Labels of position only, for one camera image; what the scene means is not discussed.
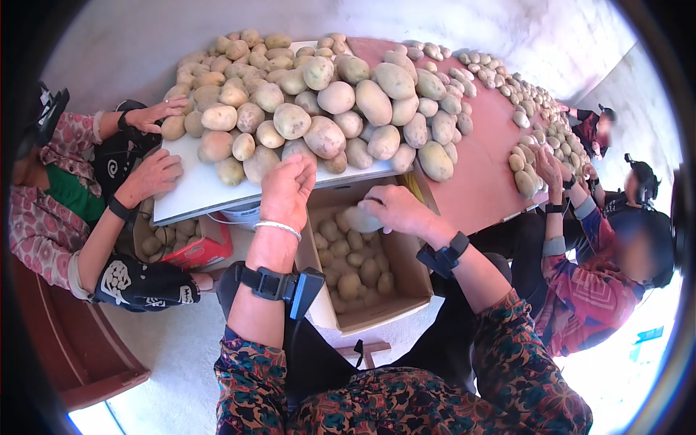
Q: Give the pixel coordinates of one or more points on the red-brown table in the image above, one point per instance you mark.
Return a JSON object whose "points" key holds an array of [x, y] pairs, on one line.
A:
{"points": [[478, 174]]}

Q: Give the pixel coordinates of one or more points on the batch of boxed potatoes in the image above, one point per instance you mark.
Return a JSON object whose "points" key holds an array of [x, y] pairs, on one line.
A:
{"points": [[163, 236], [353, 266]]}

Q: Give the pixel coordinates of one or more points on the person's body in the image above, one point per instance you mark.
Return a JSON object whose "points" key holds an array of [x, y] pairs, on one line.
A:
{"points": [[413, 402]]}

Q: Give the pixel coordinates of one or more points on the brown wooden door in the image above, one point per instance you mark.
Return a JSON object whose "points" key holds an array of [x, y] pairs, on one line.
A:
{"points": [[65, 348]]}

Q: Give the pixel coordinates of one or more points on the person's right fingers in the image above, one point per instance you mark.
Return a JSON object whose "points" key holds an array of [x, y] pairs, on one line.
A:
{"points": [[371, 200]]}

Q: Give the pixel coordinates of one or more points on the pile of large potatoes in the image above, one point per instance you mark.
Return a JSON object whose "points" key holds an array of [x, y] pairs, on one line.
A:
{"points": [[321, 103]]}

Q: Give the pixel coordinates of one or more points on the single pale potato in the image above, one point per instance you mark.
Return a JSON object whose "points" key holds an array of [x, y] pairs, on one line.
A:
{"points": [[360, 221]]}

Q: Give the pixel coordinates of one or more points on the black wrist band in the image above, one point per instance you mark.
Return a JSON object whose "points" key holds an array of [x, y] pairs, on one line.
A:
{"points": [[446, 255], [274, 284]]}

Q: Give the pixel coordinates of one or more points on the person's left hand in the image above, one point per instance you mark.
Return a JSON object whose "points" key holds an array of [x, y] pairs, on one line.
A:
{"points": [[285, 193]]}

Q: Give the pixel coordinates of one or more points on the cardboard box with red print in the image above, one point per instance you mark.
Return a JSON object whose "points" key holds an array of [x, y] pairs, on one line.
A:
{"points": [[204, 251]]}

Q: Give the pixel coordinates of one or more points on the wooden stool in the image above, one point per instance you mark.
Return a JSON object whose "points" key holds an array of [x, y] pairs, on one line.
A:
{"points": [[365, 348]]}

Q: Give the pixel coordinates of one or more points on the row of small potatoes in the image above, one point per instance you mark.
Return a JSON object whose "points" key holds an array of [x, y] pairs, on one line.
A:
{"points": [[535, 136]]}

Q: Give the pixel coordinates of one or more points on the white bucket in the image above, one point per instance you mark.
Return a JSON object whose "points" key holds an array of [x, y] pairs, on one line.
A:
{"points": [[242, 215]]}

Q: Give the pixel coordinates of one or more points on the plain cardboard box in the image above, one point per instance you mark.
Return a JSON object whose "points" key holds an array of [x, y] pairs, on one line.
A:
{"points": [[405, 272]]}

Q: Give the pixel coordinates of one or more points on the person's right hand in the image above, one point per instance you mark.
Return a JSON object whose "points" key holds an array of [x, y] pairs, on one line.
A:
{"points": [[405, 209]]}

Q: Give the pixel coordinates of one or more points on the white board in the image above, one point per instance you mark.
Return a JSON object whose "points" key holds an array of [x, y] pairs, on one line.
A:
{"points": [[190, 187]]}

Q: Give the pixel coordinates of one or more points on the person's left fingers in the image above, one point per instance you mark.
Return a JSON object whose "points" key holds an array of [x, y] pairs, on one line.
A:
{"points": [[296, 161]]}

